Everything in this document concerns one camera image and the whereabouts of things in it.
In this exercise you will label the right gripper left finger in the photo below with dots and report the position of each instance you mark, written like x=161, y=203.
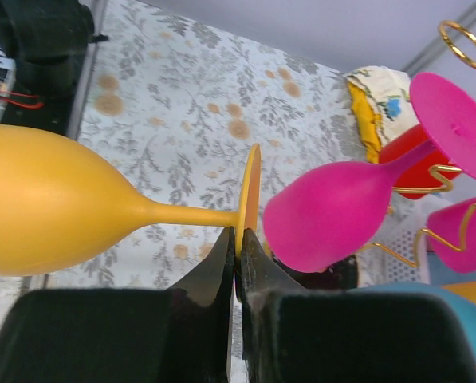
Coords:
x=180, y=334

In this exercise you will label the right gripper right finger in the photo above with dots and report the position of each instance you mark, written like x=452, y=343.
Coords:
x=291, y=334

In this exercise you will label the magenta plastic goblet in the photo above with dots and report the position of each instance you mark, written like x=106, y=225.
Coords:
x=341, y=207
x=452, y=235

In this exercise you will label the blue plastic goblet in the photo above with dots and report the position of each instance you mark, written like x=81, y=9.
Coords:
x=464, y=309

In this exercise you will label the red plastic wine glass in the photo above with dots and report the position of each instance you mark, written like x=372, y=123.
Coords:
x=451, y=133

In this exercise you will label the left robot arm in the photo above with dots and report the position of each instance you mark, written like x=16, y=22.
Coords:
x=43, y=38

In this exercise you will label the white plastic basket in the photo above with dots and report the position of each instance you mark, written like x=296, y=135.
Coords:
x=393, y=256

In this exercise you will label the dinosaur print cloth bag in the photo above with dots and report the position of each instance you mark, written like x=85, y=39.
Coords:
x=381, y=105

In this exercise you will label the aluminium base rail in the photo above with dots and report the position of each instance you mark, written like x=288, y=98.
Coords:
x=62, y=116

